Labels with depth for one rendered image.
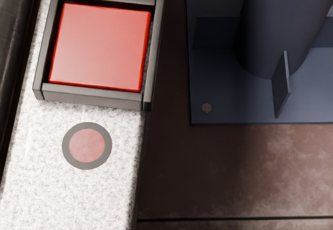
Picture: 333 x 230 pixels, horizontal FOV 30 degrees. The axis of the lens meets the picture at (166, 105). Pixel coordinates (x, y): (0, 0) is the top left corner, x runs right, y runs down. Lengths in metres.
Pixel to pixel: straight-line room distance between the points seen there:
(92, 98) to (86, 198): 0.06
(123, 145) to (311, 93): 1.07
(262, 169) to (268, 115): 0.12
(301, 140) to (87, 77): 1.04
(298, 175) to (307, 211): 0.08
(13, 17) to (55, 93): 0.07
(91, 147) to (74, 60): 0.06
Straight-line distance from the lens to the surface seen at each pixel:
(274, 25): 1.24
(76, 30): 0.42
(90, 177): 0.39
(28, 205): 0.39
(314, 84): 1.46
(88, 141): 0.40
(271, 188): 1.36
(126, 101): 0.39
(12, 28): 0.44
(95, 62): 0.40
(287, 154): 1.39
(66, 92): 0.39
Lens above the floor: 1.29
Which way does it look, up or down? 67 degrees down
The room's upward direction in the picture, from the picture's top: 4 degrees clockwise
